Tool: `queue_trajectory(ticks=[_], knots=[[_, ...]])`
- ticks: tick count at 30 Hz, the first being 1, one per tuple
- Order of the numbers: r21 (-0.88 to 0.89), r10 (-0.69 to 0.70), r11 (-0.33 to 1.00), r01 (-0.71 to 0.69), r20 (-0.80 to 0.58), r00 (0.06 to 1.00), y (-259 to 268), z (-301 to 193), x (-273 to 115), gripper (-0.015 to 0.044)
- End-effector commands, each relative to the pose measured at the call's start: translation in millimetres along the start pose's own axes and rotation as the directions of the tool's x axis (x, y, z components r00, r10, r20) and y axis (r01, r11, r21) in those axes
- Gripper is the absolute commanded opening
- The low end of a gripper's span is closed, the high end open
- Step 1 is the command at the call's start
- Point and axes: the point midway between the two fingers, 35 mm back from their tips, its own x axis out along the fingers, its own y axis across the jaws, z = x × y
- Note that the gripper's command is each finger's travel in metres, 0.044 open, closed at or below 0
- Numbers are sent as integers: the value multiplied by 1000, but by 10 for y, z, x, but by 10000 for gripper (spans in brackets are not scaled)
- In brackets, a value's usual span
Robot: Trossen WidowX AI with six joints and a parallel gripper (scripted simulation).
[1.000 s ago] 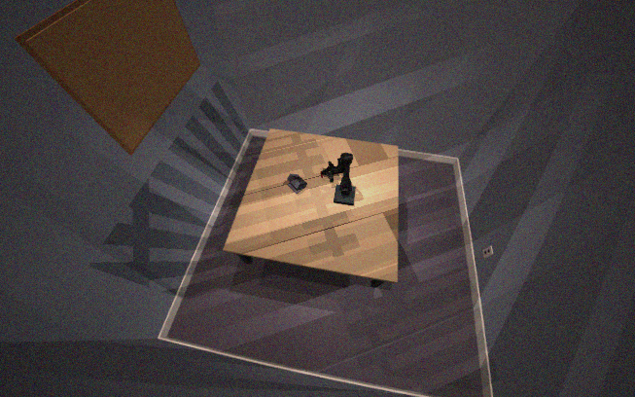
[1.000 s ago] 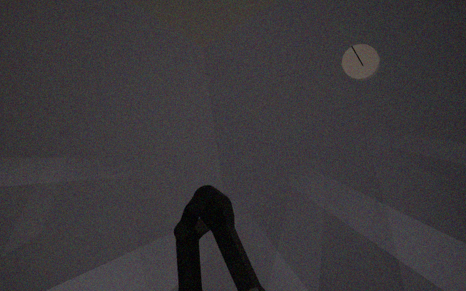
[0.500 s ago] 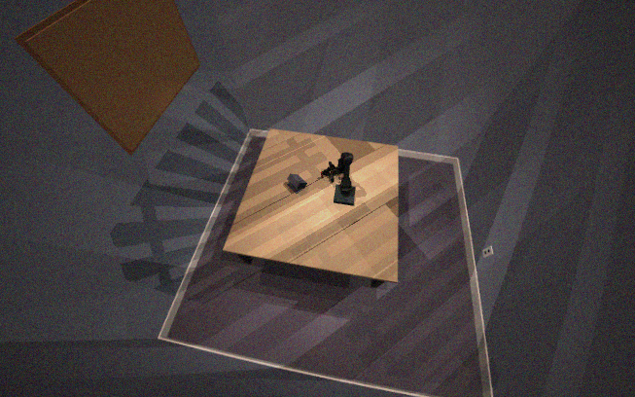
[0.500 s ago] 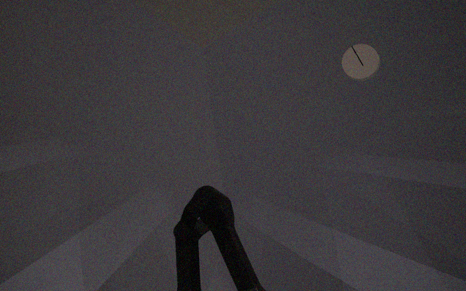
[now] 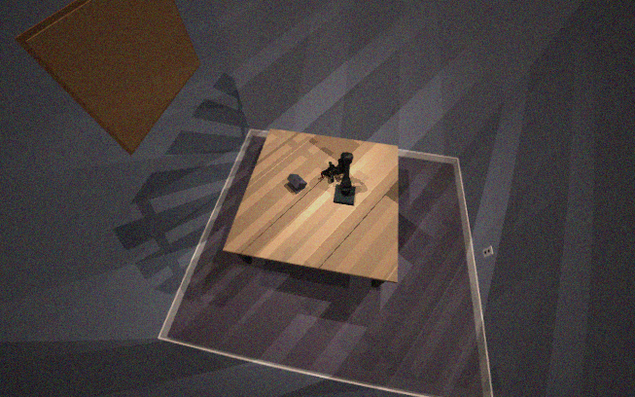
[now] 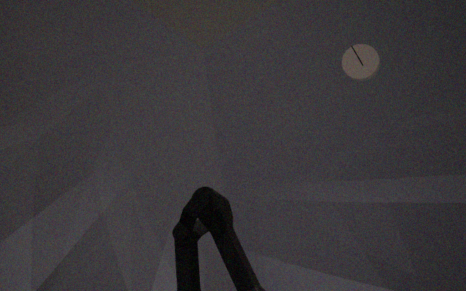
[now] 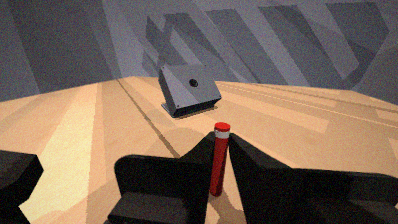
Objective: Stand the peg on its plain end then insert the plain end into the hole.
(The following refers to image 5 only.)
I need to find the dark grey square panel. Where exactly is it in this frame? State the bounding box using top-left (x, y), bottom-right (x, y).
top-left (287, 174), bottom-right (307, 194)

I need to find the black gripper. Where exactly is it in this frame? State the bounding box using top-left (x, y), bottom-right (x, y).
top-left (322, 167), bottom-right (339, 182)

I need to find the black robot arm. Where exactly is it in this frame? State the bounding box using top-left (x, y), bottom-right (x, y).
top-left (330, 152), bottom-right (353, 196)

